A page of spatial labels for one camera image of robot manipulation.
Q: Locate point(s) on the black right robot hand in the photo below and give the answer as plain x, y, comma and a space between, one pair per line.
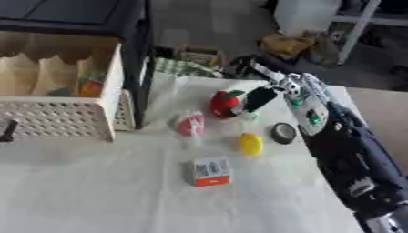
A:
258, 98

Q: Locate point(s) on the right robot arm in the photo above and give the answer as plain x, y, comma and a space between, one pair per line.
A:
340, 142

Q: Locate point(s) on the pale compartment drawer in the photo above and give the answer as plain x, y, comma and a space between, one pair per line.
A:
58, 91

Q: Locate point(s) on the red strawberry soft toy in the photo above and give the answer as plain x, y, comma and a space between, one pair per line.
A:
223, 104

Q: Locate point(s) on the black tape roll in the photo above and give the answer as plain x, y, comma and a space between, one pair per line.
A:
283, 133

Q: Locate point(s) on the yellow toy lemon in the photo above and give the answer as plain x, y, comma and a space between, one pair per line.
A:
251, 143

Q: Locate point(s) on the tan bag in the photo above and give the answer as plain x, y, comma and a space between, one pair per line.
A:
287, 45

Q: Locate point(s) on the small cardboard box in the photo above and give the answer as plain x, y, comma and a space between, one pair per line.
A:
201, 56

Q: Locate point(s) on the pink wrapped candy packet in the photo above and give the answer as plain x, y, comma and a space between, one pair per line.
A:
190, 125

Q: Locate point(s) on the green checked cloth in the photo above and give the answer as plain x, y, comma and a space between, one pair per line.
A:
186, 67

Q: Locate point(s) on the white and orange small box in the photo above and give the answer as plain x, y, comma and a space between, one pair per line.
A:
211, 171

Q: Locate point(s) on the white metal rack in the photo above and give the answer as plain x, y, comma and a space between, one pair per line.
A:
361, 21

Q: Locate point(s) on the orange and green toy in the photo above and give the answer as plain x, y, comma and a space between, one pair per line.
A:
91, 85

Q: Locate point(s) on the black cabinet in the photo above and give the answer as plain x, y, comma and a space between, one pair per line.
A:
106, 27

